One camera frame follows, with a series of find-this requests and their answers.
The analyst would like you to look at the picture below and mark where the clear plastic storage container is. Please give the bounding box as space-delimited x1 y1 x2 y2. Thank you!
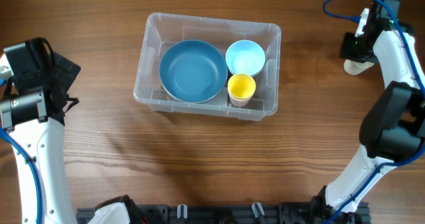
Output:
133 13 282 121

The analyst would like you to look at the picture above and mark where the dark blue bowl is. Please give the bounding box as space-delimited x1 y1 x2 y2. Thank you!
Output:
159 40 228 88

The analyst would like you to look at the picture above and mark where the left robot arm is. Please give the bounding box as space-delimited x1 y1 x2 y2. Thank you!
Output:
1 47 80 223

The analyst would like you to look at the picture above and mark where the yellow cup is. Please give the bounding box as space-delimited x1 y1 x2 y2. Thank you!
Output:
228 74 256 100

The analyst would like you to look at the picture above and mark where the cream white cup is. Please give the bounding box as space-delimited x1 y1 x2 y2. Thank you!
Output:
343 59 374 76

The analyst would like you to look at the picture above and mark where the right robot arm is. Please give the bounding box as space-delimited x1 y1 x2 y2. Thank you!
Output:
309 14 424 223

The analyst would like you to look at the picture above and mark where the light blue small bowl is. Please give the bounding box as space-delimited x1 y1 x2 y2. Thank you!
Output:
225 40 266 76

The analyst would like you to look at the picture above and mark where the right blue cable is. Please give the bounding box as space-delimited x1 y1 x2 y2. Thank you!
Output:
322 0 425 224

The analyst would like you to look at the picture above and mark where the pink cup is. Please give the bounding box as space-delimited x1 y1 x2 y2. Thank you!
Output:
229 96 250 107

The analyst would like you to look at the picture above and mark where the left blue cable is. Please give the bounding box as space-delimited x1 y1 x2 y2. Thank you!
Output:
0 79 44 224

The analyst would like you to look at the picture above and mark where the blue cable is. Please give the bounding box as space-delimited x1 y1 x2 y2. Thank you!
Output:
322 0 425 224
0 79 44 224

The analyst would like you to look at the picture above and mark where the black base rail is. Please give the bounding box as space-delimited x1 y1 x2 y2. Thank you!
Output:
75 202 371 224

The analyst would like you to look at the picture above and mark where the mint green small bowl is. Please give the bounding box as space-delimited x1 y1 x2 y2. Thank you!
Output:
253 69 265 78

